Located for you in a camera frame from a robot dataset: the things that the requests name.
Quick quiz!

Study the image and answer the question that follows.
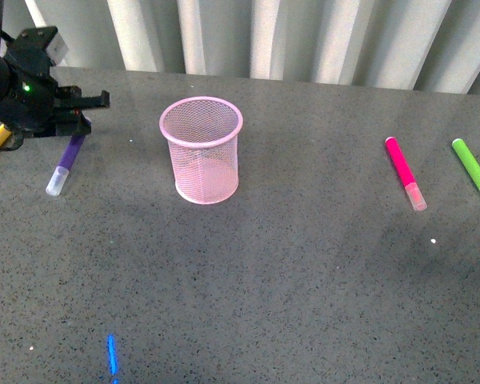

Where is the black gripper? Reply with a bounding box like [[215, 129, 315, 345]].
[[0, 66, 110, 138]]

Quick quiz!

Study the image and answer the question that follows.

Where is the purple highlighter pen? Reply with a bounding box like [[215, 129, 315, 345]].
[[46, 135, 86, 196]]

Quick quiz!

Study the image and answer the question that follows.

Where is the pink highlighter pen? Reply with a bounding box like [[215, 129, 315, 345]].
[[385, 137, 427, 211]]

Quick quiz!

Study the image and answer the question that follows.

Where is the pink mesh pen cup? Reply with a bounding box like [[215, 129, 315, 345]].
[[159, 96, 243, 205]]

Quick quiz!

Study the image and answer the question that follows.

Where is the grey pleated curtain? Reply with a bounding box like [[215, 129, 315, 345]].
[[2, 0, 480, 95]]

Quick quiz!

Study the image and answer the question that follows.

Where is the green highlighter pen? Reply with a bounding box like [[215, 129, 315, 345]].
[[452, 138, 480, 192]]

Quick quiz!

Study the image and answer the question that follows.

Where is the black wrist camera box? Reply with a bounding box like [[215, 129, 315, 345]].
[[4, 26, 69, 76]]

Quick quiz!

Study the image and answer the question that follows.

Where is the black cable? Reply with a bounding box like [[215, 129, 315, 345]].
[[0, 131, 25, 152]]

